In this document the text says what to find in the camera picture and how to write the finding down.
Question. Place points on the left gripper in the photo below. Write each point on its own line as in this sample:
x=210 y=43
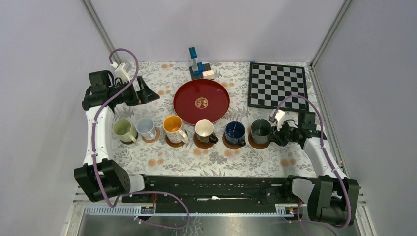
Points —
x=148 y=94

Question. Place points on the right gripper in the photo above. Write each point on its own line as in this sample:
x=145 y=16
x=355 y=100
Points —
x=276 y=135

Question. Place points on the dark green mug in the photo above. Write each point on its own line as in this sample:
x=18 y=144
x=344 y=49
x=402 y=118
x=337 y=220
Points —
x=260 y=131

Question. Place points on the light blue mug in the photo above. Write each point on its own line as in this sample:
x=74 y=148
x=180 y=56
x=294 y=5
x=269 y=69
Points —
x=146 y=128

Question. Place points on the patterned mug orange inside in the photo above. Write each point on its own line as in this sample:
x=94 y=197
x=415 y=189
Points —
x=176 y=134

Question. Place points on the light wooden coaster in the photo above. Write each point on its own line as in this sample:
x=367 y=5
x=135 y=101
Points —
x=154 y=139

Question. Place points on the light green mug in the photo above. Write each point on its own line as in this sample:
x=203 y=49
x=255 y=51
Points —
x=122 y=127

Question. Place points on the dark blue mug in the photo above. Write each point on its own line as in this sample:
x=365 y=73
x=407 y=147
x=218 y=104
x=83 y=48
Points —
x=235 y=133

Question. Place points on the dark brown wooden coaster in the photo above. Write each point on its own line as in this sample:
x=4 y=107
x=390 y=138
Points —
x=133 y=139

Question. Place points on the black mug cream inside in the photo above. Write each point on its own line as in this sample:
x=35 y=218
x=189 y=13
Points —
x=204 y=130

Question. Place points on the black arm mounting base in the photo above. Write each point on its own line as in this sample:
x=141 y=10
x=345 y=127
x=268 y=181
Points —
x=248 y=195

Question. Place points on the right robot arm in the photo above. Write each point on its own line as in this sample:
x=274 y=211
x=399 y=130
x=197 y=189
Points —
x=332 y=197

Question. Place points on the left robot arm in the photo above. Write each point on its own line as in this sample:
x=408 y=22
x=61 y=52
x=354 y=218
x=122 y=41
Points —
x=100 y=176

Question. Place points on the red round tray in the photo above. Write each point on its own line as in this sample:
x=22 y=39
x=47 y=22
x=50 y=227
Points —
x=201 y=99

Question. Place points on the black and white chessboard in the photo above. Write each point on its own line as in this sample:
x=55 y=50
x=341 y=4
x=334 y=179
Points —
x=269 y=84

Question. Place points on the blue and black block toy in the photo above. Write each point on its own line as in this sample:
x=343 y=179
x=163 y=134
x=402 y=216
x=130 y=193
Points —
x=199 y=70

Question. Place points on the floral tablecloth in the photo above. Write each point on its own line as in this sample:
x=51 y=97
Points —
x=158 y=158

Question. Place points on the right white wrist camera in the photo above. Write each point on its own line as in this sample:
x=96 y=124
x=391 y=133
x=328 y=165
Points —
x=278 y=117

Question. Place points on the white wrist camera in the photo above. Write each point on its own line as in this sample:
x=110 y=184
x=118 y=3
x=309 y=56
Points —
x=122 y=70
x=278 y=117

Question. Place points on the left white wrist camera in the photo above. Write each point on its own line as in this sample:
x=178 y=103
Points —
x=122 y=70

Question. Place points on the aluminium rail frame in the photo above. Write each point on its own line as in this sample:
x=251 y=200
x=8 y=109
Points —
x=97 y=208

